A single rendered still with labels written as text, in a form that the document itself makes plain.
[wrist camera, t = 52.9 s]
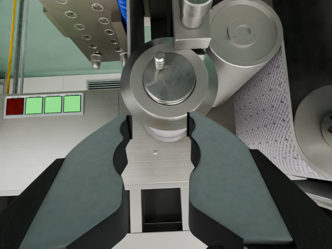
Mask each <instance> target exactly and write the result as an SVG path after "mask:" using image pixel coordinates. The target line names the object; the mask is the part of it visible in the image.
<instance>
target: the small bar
mask: <svg viewBox="0 0 332 249"><path fill-rule="evenodd" d="M111 22H112V25H113V27H114V29H115V32H116V34H117V36H118V39H119V41H120V44H127V31H126V28H125V24H124V21H123V18H122V15H111Z"/></svg>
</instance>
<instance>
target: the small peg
mask: <svg viewBox="0 0 332 249"><path fill-rule="evenodd" d="M154 60H155V66H156V68H157V69H158V70H162V69H164V67H165V54H164V53H163V52H161V51H158V52H156V53H155V55H154Z"/></svg>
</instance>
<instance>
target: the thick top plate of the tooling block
mask: <svg viewBox="0 0 332 249"><path fill-rule="evenodd" d="M39 2H40V3H41V4H42V5H43V6H44V8H45V9H46V10H47V11H48V13H49V14H50V15H51V16H52V17H53V18H54V20H55V21H56V22H57V23H58V24H59V26H60V27H61V28H62V29H63V30H64V32H65V33H66V34H67V35H68V36H69V38H70V39H71V40H72V41H73V42H74V44H75V45H76V46H77V47H78V48H79V50H80V51H81V52H82V53H83V54H84V56H85V57H86V58H87V59H88V60H89V61H90V63H92V62H91V57H90V56H91V55H92V54H99V55H101V56H102V62H113V61H121V57H120V54H121V53H122V52H127V44H120V41H119V39H118V36H117V34H116V32H115V29H114V27H113V25H112V22H111V15H122V14H121V11H120V8H119V5H118V1H117V0H39ZM122 17H123V16H122Z"/></svg>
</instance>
